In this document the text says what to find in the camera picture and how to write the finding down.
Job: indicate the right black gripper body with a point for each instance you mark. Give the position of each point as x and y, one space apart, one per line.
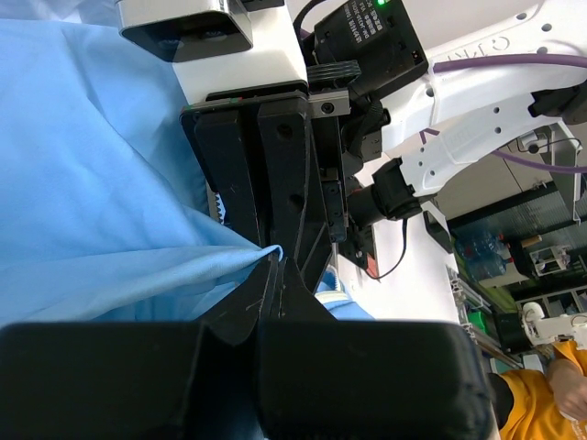
354 57

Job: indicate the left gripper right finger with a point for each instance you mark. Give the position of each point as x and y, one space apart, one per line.
318 377

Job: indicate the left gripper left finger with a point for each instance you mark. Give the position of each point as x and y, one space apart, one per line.
183 380

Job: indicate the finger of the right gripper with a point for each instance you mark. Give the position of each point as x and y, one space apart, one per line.
298 213
226 144

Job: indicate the light blue zip jacket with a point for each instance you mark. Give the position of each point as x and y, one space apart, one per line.
103 203

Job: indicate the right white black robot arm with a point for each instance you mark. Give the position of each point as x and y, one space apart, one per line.
459 110

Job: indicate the plastic water bottles pack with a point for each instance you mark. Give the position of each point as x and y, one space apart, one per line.
485 255

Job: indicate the person in yellow shirt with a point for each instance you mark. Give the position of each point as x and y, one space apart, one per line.
529 404

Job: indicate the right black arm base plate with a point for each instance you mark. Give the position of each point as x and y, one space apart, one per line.
359 249

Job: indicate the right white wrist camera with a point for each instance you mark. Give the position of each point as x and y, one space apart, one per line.
218 48

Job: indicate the right aluminium frame rail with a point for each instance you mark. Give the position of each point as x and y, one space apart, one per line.
476 317

